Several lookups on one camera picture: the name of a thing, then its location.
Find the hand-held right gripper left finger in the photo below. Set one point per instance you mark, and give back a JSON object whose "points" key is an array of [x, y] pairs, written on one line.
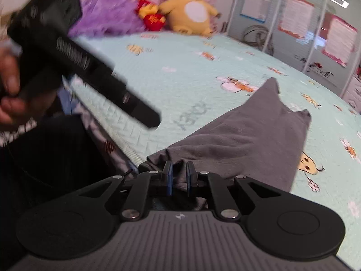
{"points": [[169, 180]]}

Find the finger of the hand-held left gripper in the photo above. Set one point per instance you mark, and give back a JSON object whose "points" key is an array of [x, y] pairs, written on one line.
{"points": [[143, 113]]}

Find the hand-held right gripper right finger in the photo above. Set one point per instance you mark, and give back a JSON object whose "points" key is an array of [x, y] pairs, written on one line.
{"points": [[189, 180]]}

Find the grey sweater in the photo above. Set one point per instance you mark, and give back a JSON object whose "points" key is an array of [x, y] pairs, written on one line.
{"points": [[248, 135]]}

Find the person's left hand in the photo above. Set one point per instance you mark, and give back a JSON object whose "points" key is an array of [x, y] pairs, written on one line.
{"points": [[10, 73]]}

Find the grey patterned bed sheet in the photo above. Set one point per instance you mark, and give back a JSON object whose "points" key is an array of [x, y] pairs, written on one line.
{"points": [[104, 141]]}

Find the doll with purple ruffled dress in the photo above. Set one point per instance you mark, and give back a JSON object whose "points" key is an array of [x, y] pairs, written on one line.
{"points": [[110, 8]]}

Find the red plush toy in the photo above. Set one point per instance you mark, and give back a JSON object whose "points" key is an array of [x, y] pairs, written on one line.
{"points": [[151, 17]]}

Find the person's black trousers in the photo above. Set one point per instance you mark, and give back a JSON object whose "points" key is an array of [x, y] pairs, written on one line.
{"points": [[50, 161]]}

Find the yellow plush toy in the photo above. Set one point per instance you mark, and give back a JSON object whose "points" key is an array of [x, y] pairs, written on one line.
{"points": [[191, 8]]}

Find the wardrobe with sliding doors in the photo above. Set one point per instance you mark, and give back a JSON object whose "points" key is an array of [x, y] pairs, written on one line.
{"points": [[282, 50]]}

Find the white drawer cabinet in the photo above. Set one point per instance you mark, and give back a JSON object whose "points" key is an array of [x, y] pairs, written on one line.
{"points": [[354, 90]]}

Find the blue bordered wall poster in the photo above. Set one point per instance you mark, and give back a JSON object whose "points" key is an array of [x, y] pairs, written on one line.
{"points": [[256, 2]]}

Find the red bordered wall poster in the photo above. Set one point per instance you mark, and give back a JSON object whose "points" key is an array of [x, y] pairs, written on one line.
{"points": [[296, 17]]}

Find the pink bordered wall poster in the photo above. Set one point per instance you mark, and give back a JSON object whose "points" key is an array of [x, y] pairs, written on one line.
{"points": [[339, 41]]}

